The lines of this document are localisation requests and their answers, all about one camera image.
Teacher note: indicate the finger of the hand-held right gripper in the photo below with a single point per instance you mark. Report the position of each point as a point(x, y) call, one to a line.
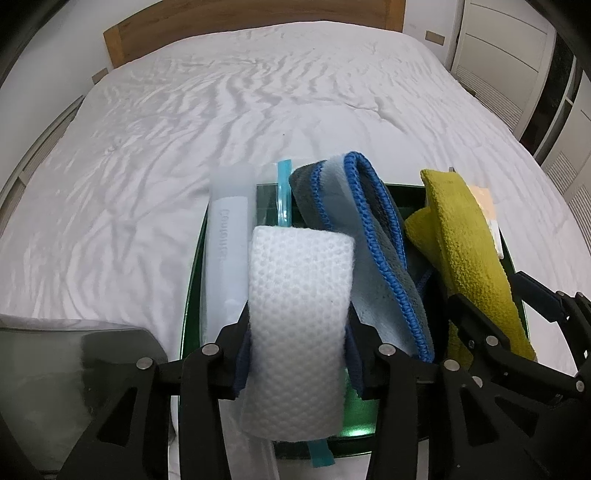
point(480, 334)
point(549, 295)

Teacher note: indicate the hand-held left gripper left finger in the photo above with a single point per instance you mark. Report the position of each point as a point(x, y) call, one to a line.
point(240, 369)

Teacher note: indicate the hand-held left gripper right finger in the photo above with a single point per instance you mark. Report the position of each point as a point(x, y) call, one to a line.
point(354, 364)

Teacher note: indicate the green box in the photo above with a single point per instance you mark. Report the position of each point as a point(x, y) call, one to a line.
point(364, 406)

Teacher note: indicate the white waffle cloth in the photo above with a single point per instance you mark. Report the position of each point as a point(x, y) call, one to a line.
point(298, 323)

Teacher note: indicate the yellow-green cloth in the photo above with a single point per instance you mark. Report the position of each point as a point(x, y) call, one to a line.
point(466, 249)

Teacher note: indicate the grey cloth blue edge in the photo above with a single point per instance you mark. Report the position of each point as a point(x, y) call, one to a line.
point(364, 249)

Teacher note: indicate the clear zip bag blue zipper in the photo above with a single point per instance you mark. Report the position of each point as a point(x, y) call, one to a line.
point(228, 249)

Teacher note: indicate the white bed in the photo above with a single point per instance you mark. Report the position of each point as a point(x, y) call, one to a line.
point(231, 129)

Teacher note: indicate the white wardrobe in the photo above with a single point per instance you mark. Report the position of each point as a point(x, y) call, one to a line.
point(521, 55)

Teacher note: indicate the wooden headboard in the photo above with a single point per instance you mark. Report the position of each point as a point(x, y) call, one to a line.
point(194, 25)

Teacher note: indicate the wall socket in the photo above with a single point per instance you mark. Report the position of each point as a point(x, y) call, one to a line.
point(99, 74)
point(435, 37)

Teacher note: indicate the beige wall trim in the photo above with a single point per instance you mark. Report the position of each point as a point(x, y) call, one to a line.
point(32, 161)

